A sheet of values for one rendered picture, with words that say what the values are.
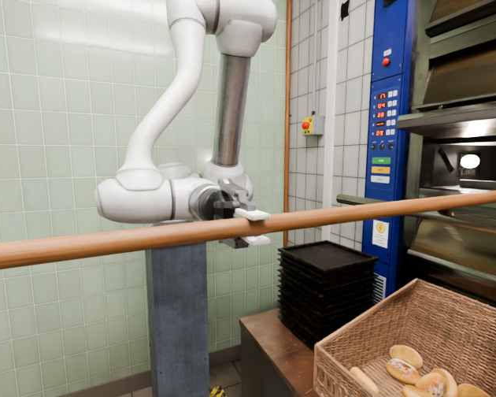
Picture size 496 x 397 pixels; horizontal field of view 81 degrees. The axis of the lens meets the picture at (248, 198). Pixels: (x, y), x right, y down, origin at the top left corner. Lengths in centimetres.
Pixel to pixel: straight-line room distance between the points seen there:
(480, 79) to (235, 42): 75
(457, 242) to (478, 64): 56
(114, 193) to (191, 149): 101
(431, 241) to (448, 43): 67
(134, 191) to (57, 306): 118
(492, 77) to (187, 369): 142
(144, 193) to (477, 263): 100
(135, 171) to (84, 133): 93
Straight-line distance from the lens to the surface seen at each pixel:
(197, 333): 126
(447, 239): 122
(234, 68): 100
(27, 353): 190
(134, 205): 69
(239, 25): 97
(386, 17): 143
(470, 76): 121
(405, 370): 116
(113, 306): 179
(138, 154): 74
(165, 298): 116
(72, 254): 41
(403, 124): 112
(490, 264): 115
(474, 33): 123
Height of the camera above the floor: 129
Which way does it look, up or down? 8 degrees down
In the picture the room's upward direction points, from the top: straight up
